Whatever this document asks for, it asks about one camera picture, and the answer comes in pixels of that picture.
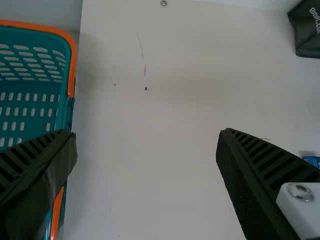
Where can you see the dark grey bag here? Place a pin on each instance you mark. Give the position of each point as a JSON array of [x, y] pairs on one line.
[[307, 30]]

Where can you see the teal shopping basket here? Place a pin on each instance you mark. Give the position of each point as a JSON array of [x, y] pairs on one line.
[[32, 82]]

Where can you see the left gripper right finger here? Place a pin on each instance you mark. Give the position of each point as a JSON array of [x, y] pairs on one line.
[[252, 180]]

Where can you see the blue box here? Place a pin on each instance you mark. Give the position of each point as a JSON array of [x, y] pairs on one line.
[[311, 160]]

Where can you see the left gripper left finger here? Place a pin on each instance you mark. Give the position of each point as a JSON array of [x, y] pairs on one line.
[[30, 180]]

